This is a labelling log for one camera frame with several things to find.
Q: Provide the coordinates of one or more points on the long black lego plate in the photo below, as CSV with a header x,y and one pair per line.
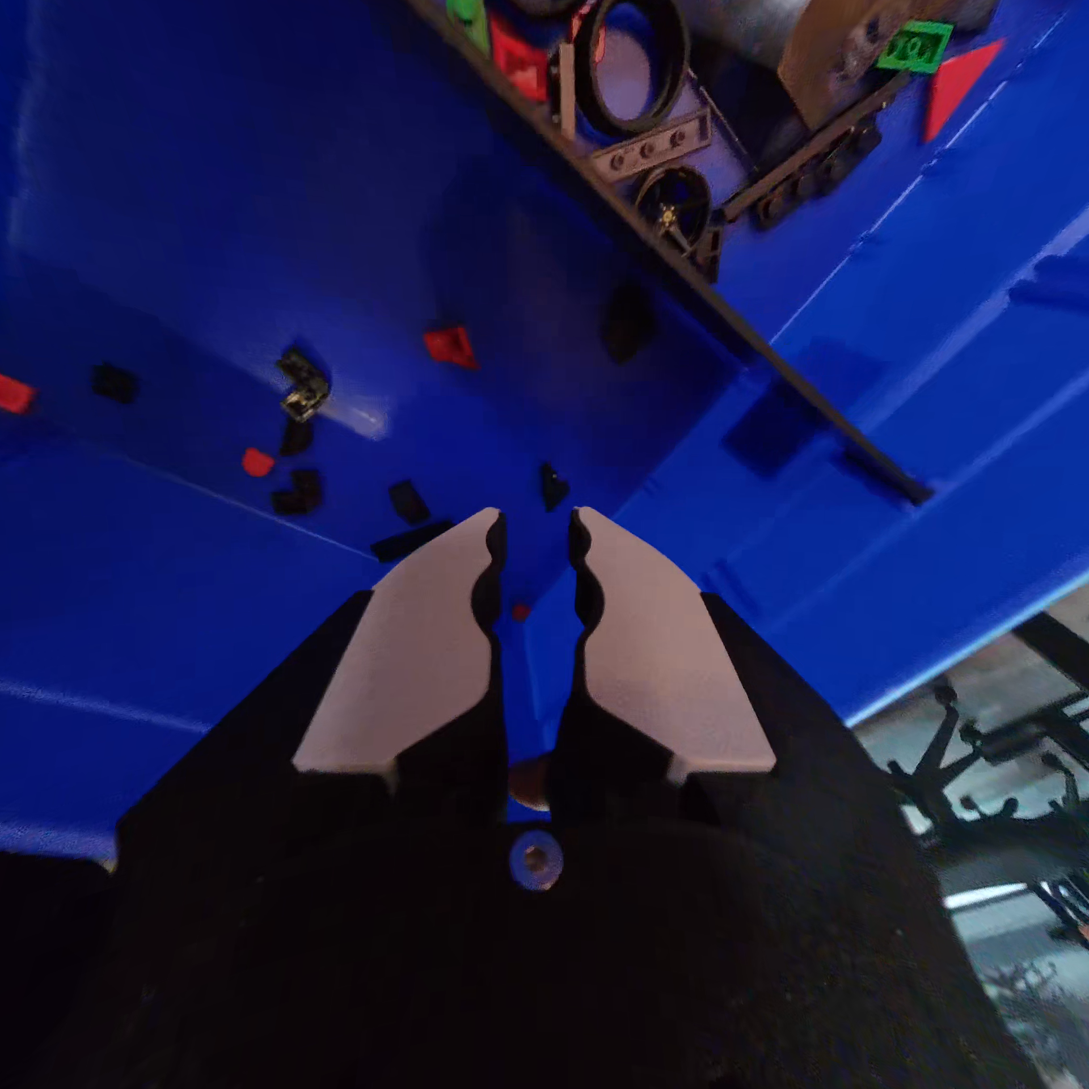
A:
x,y
808,162

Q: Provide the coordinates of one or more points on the black bin divider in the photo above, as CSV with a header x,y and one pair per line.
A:
x,y
681,281

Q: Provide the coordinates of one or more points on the grey lego plate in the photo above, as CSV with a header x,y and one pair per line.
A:
x,y
651,146

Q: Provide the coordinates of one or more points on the black rubber lego tyre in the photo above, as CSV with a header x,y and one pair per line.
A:
x,y
595,102

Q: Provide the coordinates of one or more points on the brown lego panel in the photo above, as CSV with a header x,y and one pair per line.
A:
x,y
834,59

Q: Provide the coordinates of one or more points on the black office chair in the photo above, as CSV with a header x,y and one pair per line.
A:
x,y
978,749

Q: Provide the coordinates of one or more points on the blue plastic bin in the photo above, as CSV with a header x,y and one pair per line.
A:
x,y
170,213

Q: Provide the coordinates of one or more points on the red lego brick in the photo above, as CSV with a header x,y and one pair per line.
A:
x,y
519,55

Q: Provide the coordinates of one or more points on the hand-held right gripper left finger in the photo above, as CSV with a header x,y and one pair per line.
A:
x,y
400,646

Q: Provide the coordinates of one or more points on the black lego wheel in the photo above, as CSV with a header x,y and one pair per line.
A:
x,y
672,208

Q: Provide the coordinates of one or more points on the red triangular lego piece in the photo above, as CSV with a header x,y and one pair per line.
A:
x,y
957,85

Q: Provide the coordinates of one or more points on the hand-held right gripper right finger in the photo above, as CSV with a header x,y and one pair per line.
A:
x,y
672,664

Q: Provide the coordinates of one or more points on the small lego parts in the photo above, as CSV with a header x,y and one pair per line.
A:
x,y
451,347

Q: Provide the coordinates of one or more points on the green lego brick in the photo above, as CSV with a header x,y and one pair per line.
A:
x,y
466,17
915,44

